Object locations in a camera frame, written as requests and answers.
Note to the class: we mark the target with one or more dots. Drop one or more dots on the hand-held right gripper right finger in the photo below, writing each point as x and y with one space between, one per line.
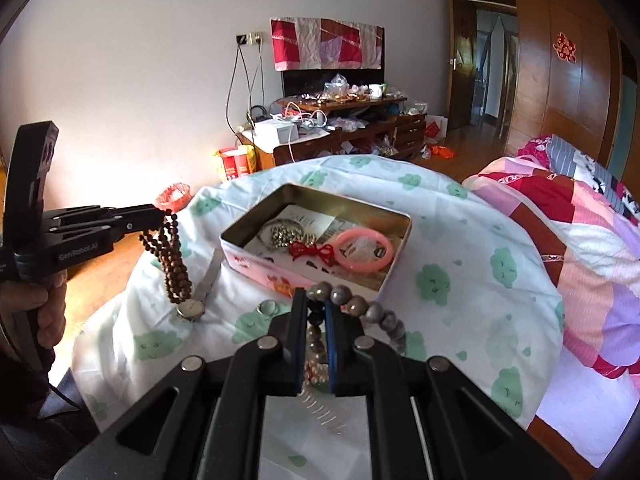
334 355

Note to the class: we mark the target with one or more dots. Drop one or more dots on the white mug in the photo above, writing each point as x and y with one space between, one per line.
376 91

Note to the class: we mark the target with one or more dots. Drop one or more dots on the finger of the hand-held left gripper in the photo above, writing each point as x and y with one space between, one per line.
132 230
125 211

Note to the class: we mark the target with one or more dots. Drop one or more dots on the white paper bag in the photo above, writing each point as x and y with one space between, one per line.
435 127

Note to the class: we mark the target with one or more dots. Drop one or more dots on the red patchwork cover cloth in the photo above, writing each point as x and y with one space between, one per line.
325 42

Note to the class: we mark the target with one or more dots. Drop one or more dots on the clear plastic bag with snacks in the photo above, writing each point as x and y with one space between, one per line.
337 86

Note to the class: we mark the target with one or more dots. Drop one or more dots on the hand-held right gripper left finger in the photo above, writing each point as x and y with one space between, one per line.
298 350

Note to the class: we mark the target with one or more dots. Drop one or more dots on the silver wristwatch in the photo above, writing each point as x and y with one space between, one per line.
192 309

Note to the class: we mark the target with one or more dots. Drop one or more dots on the grey striped cloth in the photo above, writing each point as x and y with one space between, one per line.
575 160

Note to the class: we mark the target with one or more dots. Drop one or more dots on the wooden wardrobe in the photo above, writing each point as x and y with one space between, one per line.
565 110

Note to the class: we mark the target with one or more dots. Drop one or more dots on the person's left hand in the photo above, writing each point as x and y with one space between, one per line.
47 310

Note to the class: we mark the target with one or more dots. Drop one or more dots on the red paper wall decoration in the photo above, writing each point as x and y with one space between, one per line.
565 47

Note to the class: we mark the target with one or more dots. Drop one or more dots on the pink metal tin box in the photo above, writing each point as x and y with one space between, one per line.
350 280

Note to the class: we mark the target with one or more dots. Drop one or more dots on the orange item on floor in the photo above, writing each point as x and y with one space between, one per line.
441 151

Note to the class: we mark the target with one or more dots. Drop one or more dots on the wooden television cabinet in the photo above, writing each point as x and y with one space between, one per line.
390 130

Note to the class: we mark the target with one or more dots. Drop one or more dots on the white tablecloth with green clouds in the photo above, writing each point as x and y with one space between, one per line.
450 240

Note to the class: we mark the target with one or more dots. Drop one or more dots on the printed paper leaflet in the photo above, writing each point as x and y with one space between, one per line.
310 220

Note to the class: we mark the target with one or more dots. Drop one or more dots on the black television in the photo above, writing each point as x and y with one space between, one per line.
300 82

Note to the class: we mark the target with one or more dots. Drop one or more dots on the red and yellow bag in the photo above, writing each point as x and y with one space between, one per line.
235 164

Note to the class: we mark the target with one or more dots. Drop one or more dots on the person's left forearm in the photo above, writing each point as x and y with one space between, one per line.
25 410

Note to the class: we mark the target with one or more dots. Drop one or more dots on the wooden door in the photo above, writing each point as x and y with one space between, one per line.
462 60

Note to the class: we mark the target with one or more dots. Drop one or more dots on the white device box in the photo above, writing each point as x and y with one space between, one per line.
275 132

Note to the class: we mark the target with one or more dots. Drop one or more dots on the pink bangle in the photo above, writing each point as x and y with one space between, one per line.
340 255

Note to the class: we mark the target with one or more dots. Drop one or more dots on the wall power socket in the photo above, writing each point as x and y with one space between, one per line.
248 38

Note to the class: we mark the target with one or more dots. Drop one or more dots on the pink patchwork quilt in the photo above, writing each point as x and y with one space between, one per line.
575 240

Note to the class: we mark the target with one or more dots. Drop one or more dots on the trash bin with red bag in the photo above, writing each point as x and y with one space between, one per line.
172 196

